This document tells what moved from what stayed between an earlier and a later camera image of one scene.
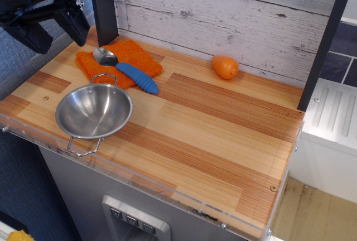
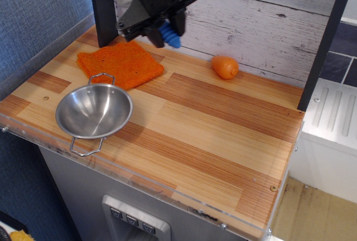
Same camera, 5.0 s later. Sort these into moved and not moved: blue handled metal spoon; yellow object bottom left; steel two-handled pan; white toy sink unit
Moved: blue handled metal spoon
Not moved: white toy sink unit; yellow object bottom left; steel two-handled pan
